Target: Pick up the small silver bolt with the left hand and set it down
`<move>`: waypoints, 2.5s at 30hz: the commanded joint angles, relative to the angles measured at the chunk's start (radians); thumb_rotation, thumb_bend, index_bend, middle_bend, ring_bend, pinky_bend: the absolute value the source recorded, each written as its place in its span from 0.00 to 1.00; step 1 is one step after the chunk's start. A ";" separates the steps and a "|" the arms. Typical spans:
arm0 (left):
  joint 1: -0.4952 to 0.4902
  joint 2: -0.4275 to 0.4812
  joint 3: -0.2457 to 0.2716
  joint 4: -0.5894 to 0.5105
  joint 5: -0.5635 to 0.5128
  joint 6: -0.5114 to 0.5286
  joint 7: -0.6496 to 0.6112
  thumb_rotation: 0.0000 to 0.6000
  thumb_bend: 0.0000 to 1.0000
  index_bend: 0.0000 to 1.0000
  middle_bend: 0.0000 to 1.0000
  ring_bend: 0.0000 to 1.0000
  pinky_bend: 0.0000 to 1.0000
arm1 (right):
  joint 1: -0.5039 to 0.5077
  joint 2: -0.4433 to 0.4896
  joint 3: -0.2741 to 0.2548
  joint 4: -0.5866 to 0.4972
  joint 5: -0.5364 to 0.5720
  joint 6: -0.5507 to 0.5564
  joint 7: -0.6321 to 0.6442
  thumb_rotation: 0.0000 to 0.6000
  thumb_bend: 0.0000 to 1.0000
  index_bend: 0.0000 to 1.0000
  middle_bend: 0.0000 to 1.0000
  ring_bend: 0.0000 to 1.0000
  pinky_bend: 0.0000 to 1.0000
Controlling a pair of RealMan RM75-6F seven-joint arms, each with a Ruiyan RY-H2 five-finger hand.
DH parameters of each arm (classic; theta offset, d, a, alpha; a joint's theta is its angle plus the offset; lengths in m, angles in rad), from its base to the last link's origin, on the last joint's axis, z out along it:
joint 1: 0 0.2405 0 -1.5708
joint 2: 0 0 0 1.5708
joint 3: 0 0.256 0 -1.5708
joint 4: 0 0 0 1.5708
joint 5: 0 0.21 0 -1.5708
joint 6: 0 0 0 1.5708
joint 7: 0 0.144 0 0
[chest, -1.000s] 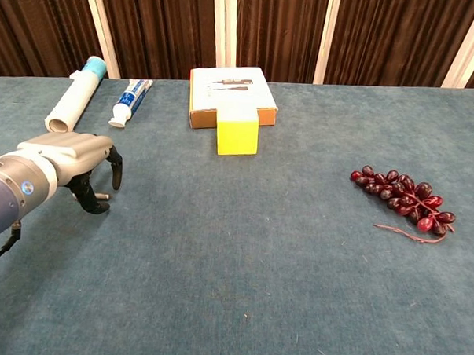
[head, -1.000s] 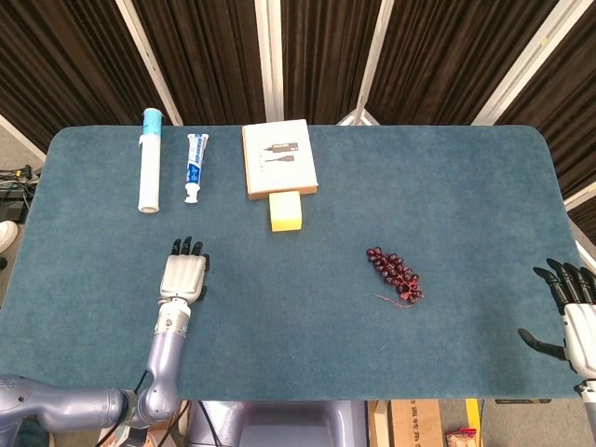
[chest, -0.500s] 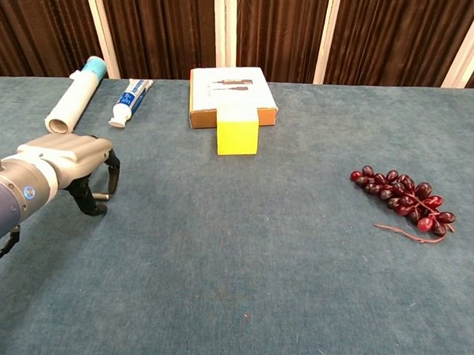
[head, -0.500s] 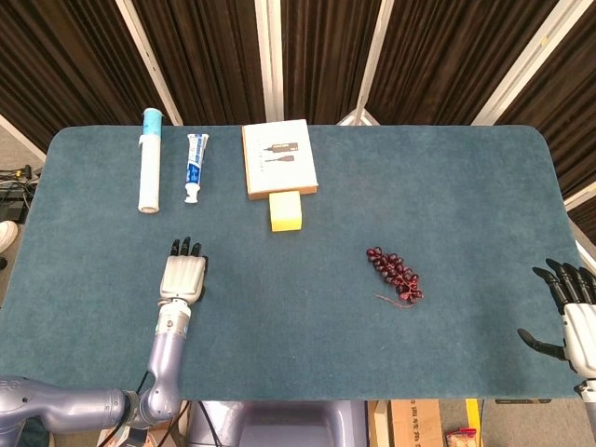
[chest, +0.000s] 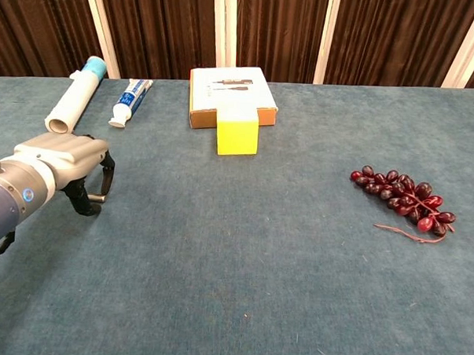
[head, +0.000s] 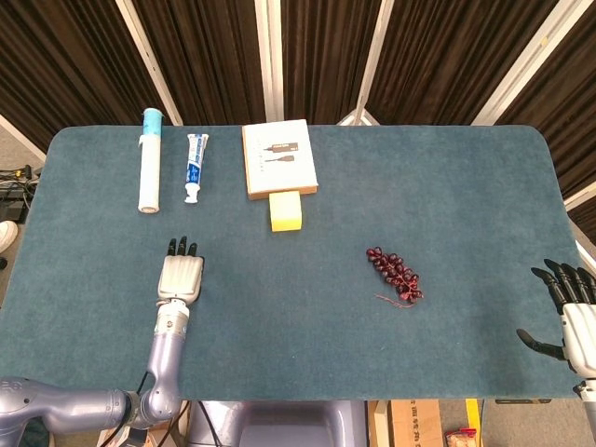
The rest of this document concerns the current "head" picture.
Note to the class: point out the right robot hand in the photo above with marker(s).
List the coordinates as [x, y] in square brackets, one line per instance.
[579, 326]

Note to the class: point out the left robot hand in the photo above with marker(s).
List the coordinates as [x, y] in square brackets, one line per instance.
[180, 277]

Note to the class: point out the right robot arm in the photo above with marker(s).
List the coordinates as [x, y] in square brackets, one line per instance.
[587, 388]

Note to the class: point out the lilac robot base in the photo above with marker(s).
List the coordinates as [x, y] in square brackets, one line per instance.
[288, 426]

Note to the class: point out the blue white toothpaste tube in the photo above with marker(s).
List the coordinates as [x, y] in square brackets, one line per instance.
[194, 163]

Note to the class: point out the white plastic tube teal end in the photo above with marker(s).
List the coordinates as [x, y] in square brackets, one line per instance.
[150, 163]

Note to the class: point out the yellow cube block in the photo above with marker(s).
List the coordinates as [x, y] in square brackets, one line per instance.
[285, 212]

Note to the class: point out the yellow strip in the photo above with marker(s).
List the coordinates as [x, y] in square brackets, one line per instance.
[473, 414]

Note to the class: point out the blue felt table mat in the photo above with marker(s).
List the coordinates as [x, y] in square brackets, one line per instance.
[326, 326]

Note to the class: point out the flat white cardboard box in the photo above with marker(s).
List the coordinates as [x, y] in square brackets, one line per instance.
[279, 158]

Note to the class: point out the red snack packet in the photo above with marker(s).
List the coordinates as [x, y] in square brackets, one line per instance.
[461, 438]

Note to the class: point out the colourful printed carton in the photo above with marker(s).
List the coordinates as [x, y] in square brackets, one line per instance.
[135, 438]

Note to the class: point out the red artificial grape bunch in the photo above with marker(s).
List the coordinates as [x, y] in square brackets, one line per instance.
[396, 274]

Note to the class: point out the brown cardboard box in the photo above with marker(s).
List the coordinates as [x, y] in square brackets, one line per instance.
[415, 423]

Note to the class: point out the dark brown curtain panel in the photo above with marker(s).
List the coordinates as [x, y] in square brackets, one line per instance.
[447, 56]
[568, 107]
[326, 56]
[209, 56]
[60, 60]

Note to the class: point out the white partition frame post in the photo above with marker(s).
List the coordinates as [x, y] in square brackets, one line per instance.
[521, 65]
[370, 60]
[149, 60]
[21, 137]
[270, 56]

